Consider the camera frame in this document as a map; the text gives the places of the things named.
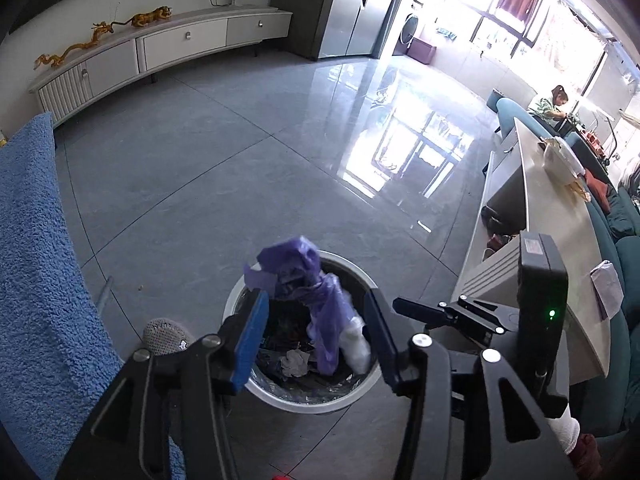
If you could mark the blue fluffy blanket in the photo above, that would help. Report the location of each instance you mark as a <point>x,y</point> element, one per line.
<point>40,260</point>

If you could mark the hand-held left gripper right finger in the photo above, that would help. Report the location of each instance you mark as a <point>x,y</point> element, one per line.
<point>387,355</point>

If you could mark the white paper sheet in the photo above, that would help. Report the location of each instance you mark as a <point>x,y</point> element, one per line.
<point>607,287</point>

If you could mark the golden tiger figurine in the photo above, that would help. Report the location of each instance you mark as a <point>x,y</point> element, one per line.
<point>150,16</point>

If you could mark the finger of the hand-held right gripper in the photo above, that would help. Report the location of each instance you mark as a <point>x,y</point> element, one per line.
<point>420,310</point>

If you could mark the purple stool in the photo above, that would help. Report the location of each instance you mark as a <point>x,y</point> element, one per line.
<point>421,51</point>

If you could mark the dark red cloth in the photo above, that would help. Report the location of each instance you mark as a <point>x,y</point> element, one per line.
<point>587,460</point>

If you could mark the round white trash bin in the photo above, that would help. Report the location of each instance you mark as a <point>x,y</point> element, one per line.
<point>300,401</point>

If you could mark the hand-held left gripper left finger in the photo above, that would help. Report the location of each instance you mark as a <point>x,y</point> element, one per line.
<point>250,340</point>

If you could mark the white television cabinet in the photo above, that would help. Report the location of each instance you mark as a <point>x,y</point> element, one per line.
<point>175,45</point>

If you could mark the dark red cushion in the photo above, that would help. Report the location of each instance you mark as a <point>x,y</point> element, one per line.
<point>597,190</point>

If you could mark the beige plastic bag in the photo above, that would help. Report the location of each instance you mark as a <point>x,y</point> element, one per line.
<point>560,162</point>

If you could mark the purple plastic bag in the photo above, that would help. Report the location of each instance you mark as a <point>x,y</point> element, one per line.
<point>295,265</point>

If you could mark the white plastic bag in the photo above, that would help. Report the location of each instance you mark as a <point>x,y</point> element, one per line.
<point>356,347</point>

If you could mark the golden dragon figurine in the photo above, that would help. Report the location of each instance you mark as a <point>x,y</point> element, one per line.
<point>75,50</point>

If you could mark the long beige table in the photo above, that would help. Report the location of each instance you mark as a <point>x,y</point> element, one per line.
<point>560,240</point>

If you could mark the grey knitted slipper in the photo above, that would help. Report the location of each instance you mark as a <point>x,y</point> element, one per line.
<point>165,335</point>

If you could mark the grey refrigerator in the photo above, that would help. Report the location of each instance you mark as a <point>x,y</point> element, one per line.
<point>350,10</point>

